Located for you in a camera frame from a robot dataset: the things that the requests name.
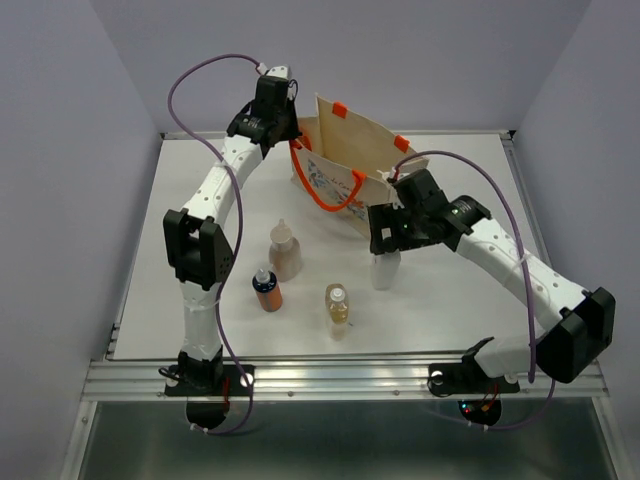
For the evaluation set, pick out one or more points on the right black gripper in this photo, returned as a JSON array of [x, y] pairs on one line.
[[385, 216]]

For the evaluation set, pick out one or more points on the aluminium frame rail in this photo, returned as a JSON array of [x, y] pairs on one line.
[[356, 408]]

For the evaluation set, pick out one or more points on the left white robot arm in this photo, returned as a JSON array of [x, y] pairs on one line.
[[197, 248]]

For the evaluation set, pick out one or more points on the cream canvas bag orange handles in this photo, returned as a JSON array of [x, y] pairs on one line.
[[336, 158]]

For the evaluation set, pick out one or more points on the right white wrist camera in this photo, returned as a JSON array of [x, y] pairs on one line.
[[390, 176]]

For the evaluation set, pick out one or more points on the clear amber liquid bottle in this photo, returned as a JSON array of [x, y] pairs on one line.
[[337, 311]]

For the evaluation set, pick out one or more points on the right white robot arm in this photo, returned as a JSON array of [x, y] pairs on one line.
[[571, 326]]

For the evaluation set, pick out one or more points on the white bottle black cap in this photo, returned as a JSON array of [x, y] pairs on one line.
[[383, 270]]

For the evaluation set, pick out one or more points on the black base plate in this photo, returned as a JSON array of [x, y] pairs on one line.
[[480, 403], [208, 403]]

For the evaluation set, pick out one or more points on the peach conical squeeze bottle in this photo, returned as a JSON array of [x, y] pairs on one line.
[[284, 252]]

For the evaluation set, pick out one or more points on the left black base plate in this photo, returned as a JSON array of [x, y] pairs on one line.
[[208, 403]]

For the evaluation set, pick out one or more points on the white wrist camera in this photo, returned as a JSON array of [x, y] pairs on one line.
[[280, 71], [390, 176]]

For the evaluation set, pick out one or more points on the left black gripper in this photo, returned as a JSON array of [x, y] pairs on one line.
[[293, 131]]

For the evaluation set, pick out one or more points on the orange bottle blue cap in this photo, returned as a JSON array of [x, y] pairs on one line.
[[266, 287]]

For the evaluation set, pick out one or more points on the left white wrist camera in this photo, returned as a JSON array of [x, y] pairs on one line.
[[280, 71]]

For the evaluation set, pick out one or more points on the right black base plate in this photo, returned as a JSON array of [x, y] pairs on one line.
[[480, 403]]

